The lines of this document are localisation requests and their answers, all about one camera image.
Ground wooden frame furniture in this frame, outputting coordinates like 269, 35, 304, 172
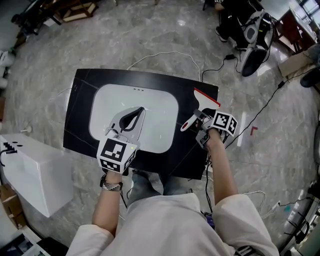
39, 0, 99, 24

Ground silver and black wrist bracelets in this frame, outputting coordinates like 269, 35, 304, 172
99, 174, 124, 192

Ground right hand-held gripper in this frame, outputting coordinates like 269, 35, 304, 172
193, 108, 239, 151

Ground black adapter with short cable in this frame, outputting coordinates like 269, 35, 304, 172
201, 53, 241, 82

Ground flat tan cardboard box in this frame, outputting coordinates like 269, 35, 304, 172
277, 50, 316, 79

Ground dark wooden table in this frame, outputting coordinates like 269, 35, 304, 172
274, 6, 319, 55

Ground person's white shirt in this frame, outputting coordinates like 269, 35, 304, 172
65, 192, 281, 256

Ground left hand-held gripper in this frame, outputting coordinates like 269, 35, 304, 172
96, 106, 147, 175

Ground grey metal cylinder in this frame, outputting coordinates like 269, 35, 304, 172
283, 196, 314, 242

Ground brown cardboard box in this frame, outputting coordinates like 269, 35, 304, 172
0, 184, 27, 229

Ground white sink basin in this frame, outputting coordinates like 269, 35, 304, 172
88, 83, 180, 154

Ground person's left forearm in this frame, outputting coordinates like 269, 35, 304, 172
91, 171, 124, 238

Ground person's right forearm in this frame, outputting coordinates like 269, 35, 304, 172
205, 127, 240, 213

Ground white box appliance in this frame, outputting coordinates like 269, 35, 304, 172
0, 133, 74, 218

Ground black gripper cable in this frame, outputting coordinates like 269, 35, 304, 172
204, 149, 214, 215

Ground white floor cable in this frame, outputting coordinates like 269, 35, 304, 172
126, 50, 201, 81

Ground long black floor cable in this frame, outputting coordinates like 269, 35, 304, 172
224, 68, 315, 150

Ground white squeegee with red blade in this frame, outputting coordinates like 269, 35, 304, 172
180, 87, 221, 133

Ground person's blue jeans legs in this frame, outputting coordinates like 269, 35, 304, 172
126, 172, 193, 210

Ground grey and black office chair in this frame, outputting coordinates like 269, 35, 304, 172
239, 9, 276, 78

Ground white cable with plug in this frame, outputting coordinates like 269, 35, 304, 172
242, 190, 281, 220

